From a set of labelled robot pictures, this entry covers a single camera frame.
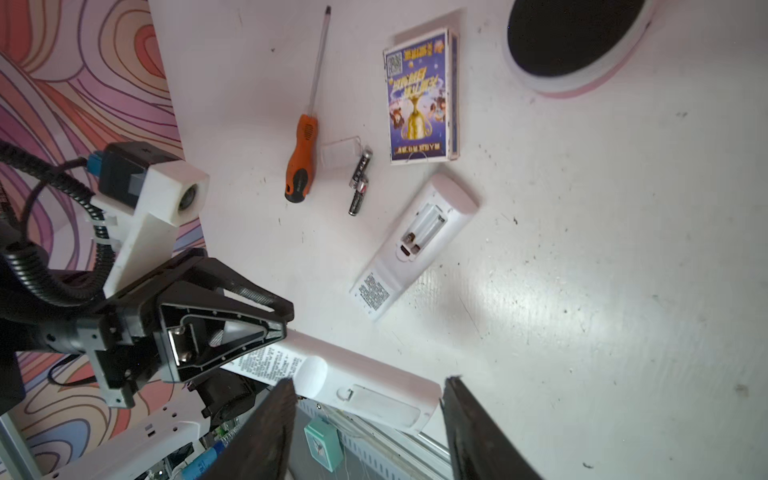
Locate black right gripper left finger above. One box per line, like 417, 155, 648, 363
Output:
200, 378, 297, 480

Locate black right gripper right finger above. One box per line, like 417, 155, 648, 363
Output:
441, 376, 541, 480

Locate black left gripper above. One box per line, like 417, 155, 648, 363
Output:
1, 248, 294, 420

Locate white remote with coloured buttons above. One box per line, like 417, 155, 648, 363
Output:
222, 330, 442, 434

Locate orange handled screwdriver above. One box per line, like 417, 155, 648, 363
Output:
284, 5, 332, 204

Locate white remote control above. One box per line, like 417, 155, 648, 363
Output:
350, 173, 478, 321

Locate white battery cover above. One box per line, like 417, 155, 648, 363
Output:
320, 136, 363, 170

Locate purple printed card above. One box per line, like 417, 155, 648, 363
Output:
383, 28, 460, 165

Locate pink round black-top pad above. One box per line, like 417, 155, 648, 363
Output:
505, 0, 657, 99

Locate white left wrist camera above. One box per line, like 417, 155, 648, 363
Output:
87, 142, 210, 297

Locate black corrugated left cable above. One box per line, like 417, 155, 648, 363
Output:
0, 140, 118, 322

